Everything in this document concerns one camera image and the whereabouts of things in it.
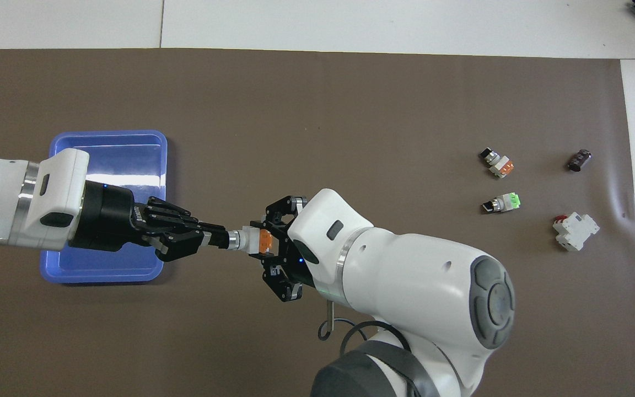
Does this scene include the white circuit breaker red lever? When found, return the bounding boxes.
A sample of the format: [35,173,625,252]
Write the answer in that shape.
[552,212,600,252]

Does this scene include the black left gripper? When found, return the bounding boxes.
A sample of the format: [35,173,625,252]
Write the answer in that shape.
[66,180,230,263]

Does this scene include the selector switch with orange block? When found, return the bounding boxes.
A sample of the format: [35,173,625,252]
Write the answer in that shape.
[478,147,516,179]
[227,224,275,256]

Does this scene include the selector switch with green block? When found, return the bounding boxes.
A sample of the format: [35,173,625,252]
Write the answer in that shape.
[481,192,521,215]

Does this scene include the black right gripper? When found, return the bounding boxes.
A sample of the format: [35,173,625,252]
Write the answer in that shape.
[248,194,319,303]

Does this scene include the small dark brown component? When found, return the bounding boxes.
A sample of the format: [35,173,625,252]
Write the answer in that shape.
[567,148,593,173]

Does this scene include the blue plastic tray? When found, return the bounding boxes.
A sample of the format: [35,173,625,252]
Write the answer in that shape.
[40,130,168,285]

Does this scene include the brown paper table mat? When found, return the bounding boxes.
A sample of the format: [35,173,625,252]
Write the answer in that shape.
[0,48,635,397]

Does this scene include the grey cable tie loop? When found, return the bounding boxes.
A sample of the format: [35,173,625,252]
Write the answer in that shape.
[318,299,337,342]

